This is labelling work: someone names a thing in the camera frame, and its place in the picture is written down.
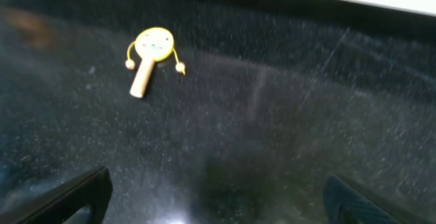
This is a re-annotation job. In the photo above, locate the yellow rattle drum toy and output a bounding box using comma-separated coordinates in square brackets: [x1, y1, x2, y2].
[124, 26, 187, 99]

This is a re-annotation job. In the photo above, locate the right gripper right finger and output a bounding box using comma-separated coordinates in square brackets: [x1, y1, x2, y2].
[322, 175, 435, 224]

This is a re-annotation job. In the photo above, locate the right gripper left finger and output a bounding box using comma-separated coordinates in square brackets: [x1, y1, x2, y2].
[0, 165, 114, 224]

